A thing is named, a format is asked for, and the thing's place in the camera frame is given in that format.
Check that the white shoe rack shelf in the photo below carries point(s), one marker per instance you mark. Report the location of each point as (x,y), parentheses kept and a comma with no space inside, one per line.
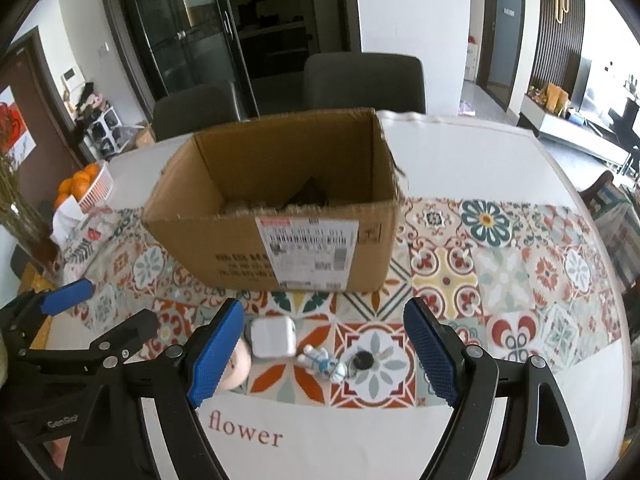
(106,136)

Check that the dark chair right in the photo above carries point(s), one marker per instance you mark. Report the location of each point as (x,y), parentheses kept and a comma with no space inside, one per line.
(381,81)

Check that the white cube charger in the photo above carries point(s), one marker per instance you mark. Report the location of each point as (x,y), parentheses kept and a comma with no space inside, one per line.
(273,337)

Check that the dark chair left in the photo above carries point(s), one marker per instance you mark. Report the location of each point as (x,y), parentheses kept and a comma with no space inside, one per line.
(195,109)

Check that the dark chair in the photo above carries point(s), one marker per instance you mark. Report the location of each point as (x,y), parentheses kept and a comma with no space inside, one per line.
(195,109)
(381,81)

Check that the white tissue pack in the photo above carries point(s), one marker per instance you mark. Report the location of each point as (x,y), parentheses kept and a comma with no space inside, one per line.
(67,217)

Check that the black glass cabinet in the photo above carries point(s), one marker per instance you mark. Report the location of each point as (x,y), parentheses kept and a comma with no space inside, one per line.
(260,47)

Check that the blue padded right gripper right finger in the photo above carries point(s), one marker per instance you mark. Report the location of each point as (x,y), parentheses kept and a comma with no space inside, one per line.
(431,344)

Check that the beige deer alarm clock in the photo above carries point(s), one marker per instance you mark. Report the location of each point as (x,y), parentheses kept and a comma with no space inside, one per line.
(238,367)

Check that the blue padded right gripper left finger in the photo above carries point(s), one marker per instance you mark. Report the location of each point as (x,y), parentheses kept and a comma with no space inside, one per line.
(209,350)

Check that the patterned tile table runner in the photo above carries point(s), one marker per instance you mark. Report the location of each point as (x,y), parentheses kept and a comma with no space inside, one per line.
(519,280)

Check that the brown cardboard box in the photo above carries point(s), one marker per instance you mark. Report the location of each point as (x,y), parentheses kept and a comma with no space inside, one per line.
(306,201)

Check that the small astronaut figurine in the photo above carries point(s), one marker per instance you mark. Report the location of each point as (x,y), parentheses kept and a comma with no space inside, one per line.
(318,362)

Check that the vase with dried flowers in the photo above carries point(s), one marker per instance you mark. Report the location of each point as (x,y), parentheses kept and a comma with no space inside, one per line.
(21,219)

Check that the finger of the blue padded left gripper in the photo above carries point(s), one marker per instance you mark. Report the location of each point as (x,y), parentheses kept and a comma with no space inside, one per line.
(61,299)

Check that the white basket of oranges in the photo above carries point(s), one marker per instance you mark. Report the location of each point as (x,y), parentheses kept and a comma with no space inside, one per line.
(90,186)

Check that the brown entrance door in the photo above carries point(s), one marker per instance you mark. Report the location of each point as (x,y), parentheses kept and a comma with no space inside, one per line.
(56,156)

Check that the small black round knob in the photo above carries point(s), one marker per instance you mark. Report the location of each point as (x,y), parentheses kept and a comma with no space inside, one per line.
(362,360)

